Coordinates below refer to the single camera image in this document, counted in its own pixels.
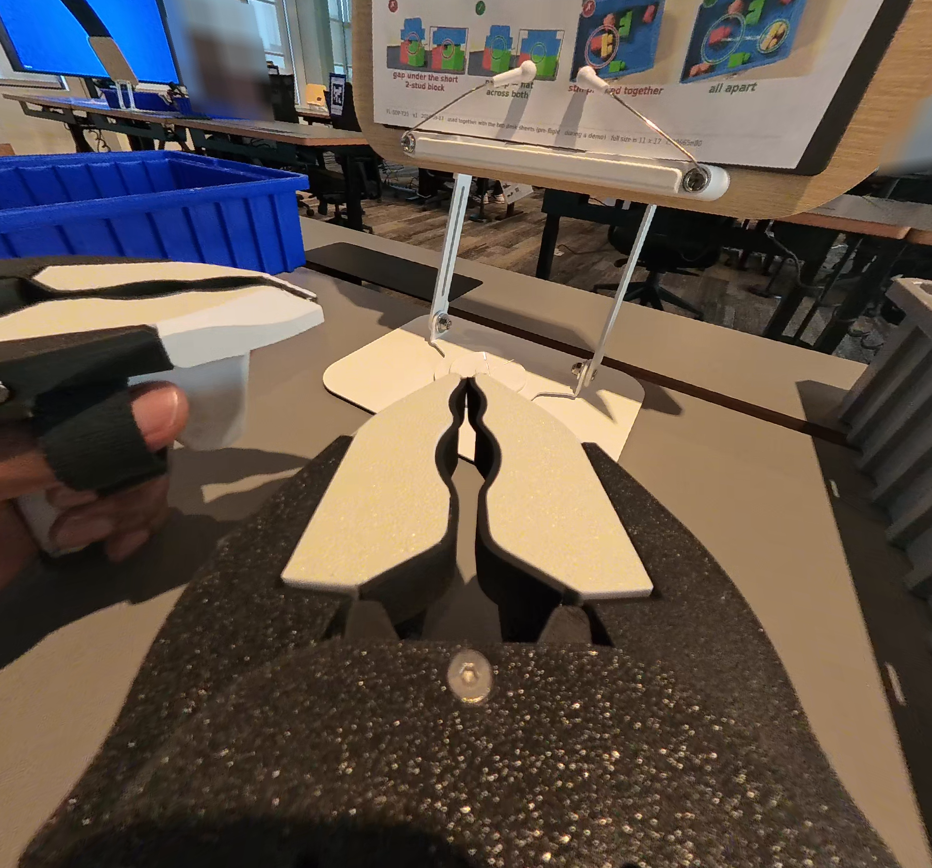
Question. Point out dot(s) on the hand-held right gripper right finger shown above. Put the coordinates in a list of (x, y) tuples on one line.
[(560, 526)]

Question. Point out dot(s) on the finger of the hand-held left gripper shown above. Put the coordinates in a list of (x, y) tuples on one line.
[(145, 274), (218, 322)]

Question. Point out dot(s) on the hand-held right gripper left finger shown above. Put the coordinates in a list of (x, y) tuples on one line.
[(364, 518)]

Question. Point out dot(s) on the large blue plastic bin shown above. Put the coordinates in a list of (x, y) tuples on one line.
[(182, 220)]

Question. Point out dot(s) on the white instruction board stand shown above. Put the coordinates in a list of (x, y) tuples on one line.
[(386, 373)]

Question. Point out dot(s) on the small blue plastic bin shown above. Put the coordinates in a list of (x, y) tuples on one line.
[(156, 102)]

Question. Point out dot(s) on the long wooden top desk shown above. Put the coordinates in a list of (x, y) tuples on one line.
[(255, 127)]

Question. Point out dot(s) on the black backed document stand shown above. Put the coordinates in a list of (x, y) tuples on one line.
[(109, 52)]

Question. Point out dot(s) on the black and white marker sign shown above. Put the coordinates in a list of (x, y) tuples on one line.
[(339, 92)]

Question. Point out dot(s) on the blue screen monitor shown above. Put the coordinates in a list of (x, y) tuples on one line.
[(29, 23)]

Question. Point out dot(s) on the black office chair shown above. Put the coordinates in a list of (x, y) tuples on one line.
[(655, 256)]

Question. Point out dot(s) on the printed instruction sheet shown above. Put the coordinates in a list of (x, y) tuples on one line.
[(451, 23)]

